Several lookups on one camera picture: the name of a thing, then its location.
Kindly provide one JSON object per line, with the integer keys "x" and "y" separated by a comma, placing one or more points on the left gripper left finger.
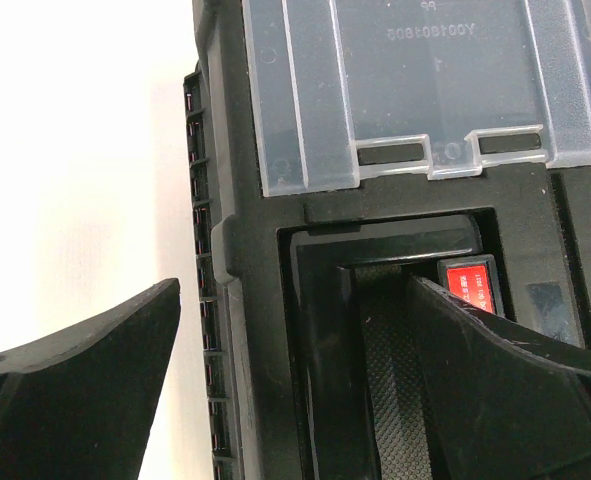
{"x": 80, "y": 403}

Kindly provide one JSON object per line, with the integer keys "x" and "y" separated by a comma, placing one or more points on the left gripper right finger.
{"x": 508, "y": 402}

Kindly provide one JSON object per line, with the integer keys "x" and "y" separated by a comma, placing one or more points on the black plastic toolbox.
{"x": 338, "y": 149}

